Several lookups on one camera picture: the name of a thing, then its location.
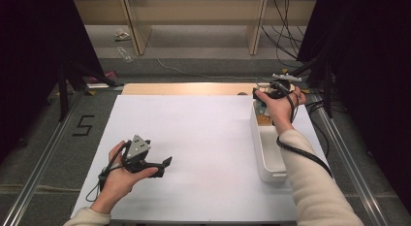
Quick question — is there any person's left hand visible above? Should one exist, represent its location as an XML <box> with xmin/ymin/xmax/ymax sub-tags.
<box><xmin>96</xmin><ymin>141</ymin><xmax>159</xmax><ymax>209</ymax></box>

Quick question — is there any light wooden shelf unit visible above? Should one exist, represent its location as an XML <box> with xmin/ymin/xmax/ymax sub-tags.
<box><xmin>74</xmin><ymin>0</ymin><xmax>318</xmax><ymax>56</ymax></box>

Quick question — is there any person's right hand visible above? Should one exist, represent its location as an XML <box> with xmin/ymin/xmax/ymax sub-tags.
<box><xmin>255</xmin><ymin>85</ymin><xmax>307</xmax><ymax>132</ymax></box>

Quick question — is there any white plastic storage box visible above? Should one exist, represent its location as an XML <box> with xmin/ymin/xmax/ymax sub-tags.
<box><xmin>250</xmin><ymin>99</ymin><xmax>289</xmax><ymax>185</ymax></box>

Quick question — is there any beige patterned phone case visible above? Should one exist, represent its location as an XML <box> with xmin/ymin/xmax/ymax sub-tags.
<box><xmin>253</xmin><ymin>101</ymin><xmax>274</xmax><ymax>127</ymax></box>

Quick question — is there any hand-held gripper cable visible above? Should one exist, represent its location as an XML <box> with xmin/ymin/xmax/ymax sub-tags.
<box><xmin>256</xmin><ymin>78</ymin><xmax>333</xmax><ymax>179</ymax></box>
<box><xmin>85</xmin><ymin>140</ymin><xmax>132</xmax><ymax>203</ymax></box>

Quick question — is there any black cable bundle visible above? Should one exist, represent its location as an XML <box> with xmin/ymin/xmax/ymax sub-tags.
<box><xmin>261</xmin><ymin>0</ymin><xmax>311</xmax><ymax>69</ymax></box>

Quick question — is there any left hand-held gripper cable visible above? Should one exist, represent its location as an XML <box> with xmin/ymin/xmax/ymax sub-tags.
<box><xmin>85</xmin><ymin>140</ymin><xmax>132</xmax><ymax>203</ymax></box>

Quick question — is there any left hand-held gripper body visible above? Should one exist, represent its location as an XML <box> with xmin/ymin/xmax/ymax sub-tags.
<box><xmin>121</xmin><ymin>134</ymin><xmax>157</xmax><ymax>175</ymax></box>

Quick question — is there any metal floor rail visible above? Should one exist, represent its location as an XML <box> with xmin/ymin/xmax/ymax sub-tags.
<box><xmin>314</xmin><ymin>93</ymin><xmax>389</xmax><ymax>226</ymax></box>
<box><xmin>0</xmin><ymin>93</ymin><xmax>81</xmax><ymax>226</ymax></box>

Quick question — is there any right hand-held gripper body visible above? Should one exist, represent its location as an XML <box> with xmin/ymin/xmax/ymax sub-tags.
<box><xmin>264</xmin><ymin>73</ymin><xmax>303</xmax><ymax>100</ymax></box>

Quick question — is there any black metal stand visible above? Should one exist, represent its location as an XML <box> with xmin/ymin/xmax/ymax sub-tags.
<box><xmin>57</xmin><ymin>62</ymin><xmax>125</xmax><ymax>123</ymax></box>
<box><xmin>284</xmin><ymin>57</ymin><xmax>333</xmax><ymax>118</ymax></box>

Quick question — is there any clear plastic bottle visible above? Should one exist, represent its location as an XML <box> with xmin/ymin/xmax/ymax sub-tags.
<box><xmin>116</xmin><ymin>46</ymin><xmax>134</xmax><ymax>64</ymax></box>

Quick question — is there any right hand-held gripper cable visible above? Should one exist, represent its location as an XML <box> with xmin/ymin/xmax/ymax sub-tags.
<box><xmin>256</xmin><ymin>78</ymin><xmax>333</xmax><ymax>179</ymax></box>

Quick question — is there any pink cloth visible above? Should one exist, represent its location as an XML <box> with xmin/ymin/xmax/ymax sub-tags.
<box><xmin>88</xmin><ymin>70</ymin><xmax>117</xmax><ymax>84</ymax></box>

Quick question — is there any dark curtain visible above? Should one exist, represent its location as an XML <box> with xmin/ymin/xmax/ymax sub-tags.
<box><xmin>297</xmin><ymin>0</ymin><xmax>411</xmax><ymax>214</ymax></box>
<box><xmin>0</xmin><ymin>0</ymin><xmax>105</xmax><ymax>162</ymax></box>

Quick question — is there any white table cover board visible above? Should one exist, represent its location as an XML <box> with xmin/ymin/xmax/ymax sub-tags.
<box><xmin>71</xmin><ymin>94</ymin><xmax>331</xmax><ymax>224</ymax></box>

